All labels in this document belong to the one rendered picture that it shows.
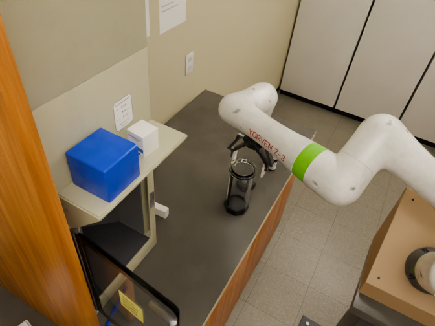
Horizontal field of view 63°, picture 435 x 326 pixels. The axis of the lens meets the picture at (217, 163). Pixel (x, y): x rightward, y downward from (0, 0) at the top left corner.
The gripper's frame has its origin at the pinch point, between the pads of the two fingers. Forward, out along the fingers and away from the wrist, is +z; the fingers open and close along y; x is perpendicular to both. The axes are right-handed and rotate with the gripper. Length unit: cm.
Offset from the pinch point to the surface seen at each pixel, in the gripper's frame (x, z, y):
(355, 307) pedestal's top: 30, 11, -56
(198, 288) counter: 52, 11, -7
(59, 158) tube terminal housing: 73, -53, 16
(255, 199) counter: 4.4, 11.6, -7.4
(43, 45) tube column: 70, -76, 15
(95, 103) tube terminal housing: 62, -60, 15
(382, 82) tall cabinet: -234, 58, -40
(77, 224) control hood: 76, -39, 11
